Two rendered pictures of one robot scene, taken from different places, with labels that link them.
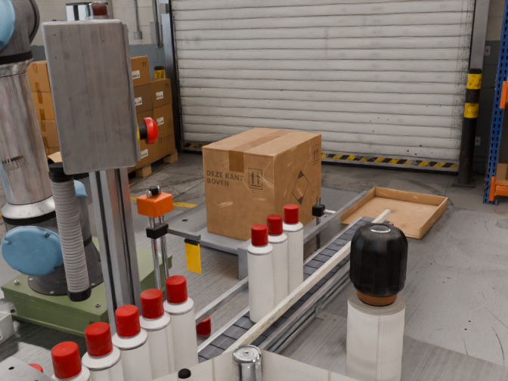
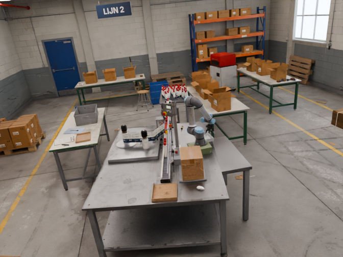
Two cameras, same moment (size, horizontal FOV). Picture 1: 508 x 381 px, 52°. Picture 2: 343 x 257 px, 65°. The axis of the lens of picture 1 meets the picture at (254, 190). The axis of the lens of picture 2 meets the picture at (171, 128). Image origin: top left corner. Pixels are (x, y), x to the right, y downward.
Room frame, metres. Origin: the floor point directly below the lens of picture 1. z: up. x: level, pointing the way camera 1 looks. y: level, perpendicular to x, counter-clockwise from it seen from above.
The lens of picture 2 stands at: (3.71, -1.57, 2.56)
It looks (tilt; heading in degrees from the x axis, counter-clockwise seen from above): 23 degrees down; 149
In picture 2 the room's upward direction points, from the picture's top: 6 degrees counter-clockwise
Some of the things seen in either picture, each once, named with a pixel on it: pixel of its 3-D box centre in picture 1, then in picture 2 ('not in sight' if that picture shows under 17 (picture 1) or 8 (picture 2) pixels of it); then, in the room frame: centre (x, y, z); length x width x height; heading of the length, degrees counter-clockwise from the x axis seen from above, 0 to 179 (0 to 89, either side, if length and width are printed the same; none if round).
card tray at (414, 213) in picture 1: (394, 209); (164, 190); (1.61, -0.46, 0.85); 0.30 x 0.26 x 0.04; 146
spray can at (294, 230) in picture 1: (291, 249); (165, 149); (1.05, -0.08, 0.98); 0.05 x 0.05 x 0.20
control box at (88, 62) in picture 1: (90, 91); (169, 108); (0.74, 0.23, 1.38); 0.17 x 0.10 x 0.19; 21
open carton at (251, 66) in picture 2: not in sight; (253, 63); (-1.76, 4.80, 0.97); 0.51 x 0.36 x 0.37; 69
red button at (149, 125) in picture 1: (146, 131); not in sight; (0.72, 0.15, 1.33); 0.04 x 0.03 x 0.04; 21
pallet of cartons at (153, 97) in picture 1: (106, 118); not in sight; (5.06, 1.40, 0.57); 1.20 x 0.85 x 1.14; 158
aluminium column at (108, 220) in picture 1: (113, 212); (175, 125); (0.83, 0.24, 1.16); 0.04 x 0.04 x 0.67; 56
